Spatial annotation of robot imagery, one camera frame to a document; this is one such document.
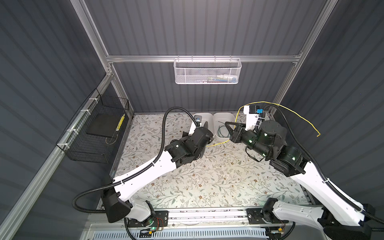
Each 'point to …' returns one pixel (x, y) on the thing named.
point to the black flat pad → (104, 125)
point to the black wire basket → (75, 143)
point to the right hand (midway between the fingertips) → (227, 124)
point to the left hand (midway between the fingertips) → (194, 131)
